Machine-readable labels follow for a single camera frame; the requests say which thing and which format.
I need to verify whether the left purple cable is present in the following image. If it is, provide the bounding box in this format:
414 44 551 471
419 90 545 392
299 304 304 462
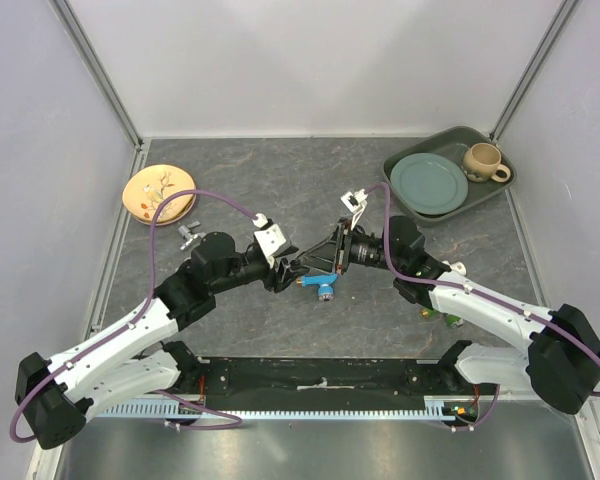
9 188 267 445

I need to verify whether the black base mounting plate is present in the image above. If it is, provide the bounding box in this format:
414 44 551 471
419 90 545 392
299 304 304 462
170 357 466 412

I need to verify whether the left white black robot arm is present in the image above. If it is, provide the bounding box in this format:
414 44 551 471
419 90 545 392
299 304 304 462
10 226 298 450

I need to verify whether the silver metal faucet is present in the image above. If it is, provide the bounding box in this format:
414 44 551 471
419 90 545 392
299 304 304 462
178 221 206 251

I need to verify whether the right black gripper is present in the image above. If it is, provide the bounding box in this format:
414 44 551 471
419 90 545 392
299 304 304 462
296 218 403 275

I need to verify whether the green water faucet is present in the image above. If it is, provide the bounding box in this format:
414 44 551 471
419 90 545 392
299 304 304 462
420 308 464 328

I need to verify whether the white pvc elbow right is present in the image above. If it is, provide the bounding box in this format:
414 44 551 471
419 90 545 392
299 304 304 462
443 261 467 276

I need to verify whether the beige ceramic mug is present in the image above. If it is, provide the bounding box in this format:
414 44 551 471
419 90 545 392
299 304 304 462
462 143 512 183

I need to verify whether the orange bird pattern plate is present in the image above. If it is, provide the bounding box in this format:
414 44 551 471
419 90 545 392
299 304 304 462
122 164 196 225

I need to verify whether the dark green rectangular tray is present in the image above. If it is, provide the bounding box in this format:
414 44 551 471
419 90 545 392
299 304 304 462
381 126 516 226

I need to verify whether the teal round plate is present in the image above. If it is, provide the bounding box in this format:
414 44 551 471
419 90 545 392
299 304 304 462
390 153 469 216

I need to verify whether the blue water faucet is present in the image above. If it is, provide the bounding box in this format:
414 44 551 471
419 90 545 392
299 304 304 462
296 274 338 302

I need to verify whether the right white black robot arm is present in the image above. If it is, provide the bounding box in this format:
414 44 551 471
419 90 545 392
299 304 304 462
296 216 600 414

